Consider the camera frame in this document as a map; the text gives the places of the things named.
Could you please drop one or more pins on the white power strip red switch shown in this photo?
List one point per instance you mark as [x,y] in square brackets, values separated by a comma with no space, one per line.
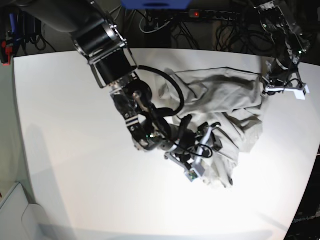
[212,15]

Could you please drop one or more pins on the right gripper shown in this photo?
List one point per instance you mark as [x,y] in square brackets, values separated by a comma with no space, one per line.
[189,147]

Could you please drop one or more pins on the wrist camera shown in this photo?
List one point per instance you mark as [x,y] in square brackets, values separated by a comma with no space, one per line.
[196,171]
[301,92]

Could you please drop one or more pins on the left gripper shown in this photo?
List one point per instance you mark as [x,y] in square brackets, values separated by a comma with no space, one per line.
[278,78]

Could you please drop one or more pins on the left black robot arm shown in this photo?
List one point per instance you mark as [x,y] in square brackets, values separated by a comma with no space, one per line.
[282,30]

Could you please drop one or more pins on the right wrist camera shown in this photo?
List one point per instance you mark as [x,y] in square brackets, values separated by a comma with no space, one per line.
[196,171]

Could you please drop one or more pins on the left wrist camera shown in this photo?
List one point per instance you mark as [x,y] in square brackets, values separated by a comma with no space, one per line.
[301,92]

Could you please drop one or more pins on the beige t-shirt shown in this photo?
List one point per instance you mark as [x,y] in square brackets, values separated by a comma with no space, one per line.
[195,100]

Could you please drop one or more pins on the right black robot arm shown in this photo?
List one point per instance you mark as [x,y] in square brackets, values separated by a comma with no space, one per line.
[96,37]

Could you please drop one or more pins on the blue box overhead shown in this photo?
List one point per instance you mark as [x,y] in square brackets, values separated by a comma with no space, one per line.
[155,4]

